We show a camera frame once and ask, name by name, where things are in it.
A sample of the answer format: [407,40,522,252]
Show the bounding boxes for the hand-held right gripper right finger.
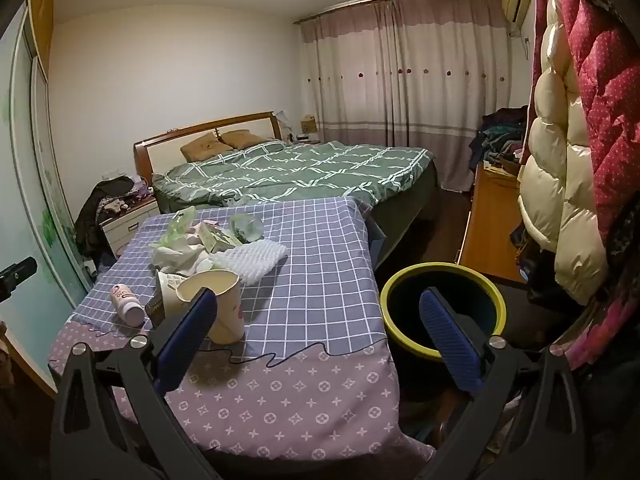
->
[419,286,591,480]

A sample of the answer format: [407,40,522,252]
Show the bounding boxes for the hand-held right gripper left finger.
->
[50,286,221,480]

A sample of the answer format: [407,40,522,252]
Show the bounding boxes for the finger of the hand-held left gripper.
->
[0,256,38,303]

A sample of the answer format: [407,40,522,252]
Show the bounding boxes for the beige paper cup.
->
[176,269,247,345]

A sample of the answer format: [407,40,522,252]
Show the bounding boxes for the white paper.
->
[149,242,216,277]

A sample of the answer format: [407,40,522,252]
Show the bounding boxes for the yellow rimmed dark bin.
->
[380,261,507,363]

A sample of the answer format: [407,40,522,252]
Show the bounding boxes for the printed carton box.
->
[145,269,193,330]

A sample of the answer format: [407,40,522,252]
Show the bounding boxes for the pink plastic bottle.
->
[110,282,147,327]

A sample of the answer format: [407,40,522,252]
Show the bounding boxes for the green carton box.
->
[195,222,243,254]

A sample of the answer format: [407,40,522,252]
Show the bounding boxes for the green plastic bag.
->
[161,208,197,248]

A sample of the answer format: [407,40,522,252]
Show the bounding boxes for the dark clothes heap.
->
[75,176,151,256]

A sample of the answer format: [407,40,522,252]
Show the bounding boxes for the sliding door wardrobe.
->
[0,0,91,311]

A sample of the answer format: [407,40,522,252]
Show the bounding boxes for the clear green plastic container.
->
[230,212,264,243]

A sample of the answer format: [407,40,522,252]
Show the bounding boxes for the white nightstand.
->
[100,195,161,258]

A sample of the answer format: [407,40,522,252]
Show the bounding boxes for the wooden desk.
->
[457,162,528,283]

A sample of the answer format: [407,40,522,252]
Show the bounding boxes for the checked purple tablecloth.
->
[47,196,436,466]

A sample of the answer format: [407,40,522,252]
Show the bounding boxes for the pink floral garment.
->
[565,280,640,376]

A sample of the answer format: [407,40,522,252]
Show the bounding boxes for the brown pillow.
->
[180,132,235,163]
[220,129,271,151]

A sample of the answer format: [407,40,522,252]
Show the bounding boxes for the green checked duvet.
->
[151,140,435,211]

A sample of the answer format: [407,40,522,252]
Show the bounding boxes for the wooden bed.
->
[133,110,441,271]

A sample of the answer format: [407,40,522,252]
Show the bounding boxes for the cream puffer jacket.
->
[517,0,608,306]

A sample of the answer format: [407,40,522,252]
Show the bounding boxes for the pile of mixed clothes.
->
[469,105,530,171]

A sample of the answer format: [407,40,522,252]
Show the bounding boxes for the pink white curtain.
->
[295,0,513,193]

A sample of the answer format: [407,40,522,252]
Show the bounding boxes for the red puffer jacket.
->
[530,0,640,251]

